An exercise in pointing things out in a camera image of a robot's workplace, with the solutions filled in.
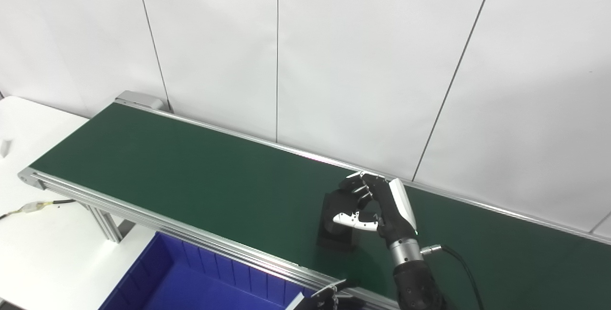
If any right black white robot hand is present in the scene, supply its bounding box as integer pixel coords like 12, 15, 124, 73
333, 171, 418, 246

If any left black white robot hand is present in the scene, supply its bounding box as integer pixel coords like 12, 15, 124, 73
286, 279, 366, 310

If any black cylinder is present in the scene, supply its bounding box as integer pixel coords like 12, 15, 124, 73
317, 188, 378, 253

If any blue bin with white parts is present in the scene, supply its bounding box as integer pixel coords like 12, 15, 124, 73
98, 232, 318, 310

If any green conveyor belt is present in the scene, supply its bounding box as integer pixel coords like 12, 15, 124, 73
18, 100, 611, 310
30, 103, 611, 310

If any aluminium conveyor leg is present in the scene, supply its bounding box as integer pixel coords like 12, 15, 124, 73
86, 203, 123, 244

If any grey conveyor end cap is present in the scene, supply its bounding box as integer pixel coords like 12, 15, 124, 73
115, 91, 163, 111

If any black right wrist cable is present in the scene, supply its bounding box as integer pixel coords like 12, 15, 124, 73
420, 244, 485, 310

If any black cable with yellow connector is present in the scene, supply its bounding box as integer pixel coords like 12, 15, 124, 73
0, 199, 77, 220

